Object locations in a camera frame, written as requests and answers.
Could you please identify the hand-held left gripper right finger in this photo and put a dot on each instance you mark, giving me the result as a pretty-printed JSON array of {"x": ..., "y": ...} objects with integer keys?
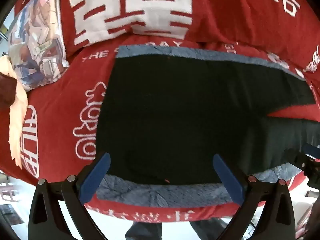
[{"x": 228, "y": 180}]

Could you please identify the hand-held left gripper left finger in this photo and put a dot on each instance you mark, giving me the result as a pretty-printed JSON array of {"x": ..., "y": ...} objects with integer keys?
[{"x": 96, "y": 177}]

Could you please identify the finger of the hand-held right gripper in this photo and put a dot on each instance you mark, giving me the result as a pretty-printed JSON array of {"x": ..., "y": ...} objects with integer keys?
[
  {"x": 312, "y": 150},
  {"x": 298, "y": 160}
]

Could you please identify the black pants with blue-grey lining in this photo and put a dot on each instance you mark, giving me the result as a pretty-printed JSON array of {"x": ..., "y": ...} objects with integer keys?
[{"x": 175, "y": 105}]

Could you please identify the person's right leg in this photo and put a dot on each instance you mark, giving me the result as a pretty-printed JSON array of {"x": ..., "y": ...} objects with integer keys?
[{"x": 207, "y": 230}]

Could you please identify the person's leg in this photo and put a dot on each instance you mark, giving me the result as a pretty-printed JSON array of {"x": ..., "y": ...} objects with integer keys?
[
  {"x": 143, "y": 231},
  {"x": 207, "y": 230}
]

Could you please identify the person's left leg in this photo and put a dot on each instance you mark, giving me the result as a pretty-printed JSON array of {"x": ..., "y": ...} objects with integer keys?
[{"x": 143, "y": 231}]

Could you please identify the red printed blanket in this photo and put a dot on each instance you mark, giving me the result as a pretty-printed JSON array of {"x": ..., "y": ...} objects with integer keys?
[{"x": 62, "y": 110}]

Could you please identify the cream cloth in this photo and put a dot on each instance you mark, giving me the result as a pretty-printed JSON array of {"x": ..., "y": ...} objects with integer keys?
[{"x": 17, "y": 120}]

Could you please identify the dark red cloth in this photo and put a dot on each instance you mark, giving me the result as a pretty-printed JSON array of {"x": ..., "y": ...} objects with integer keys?
[{"x": 6, "y": 90}]

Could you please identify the printed picture pillow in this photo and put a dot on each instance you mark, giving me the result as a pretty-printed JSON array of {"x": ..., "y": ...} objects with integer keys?
[{"x": 37, "y": 42}]

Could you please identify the red pillow with white characters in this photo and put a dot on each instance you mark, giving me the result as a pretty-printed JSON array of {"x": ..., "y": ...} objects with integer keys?
[{"x": 130, "y": 7}]

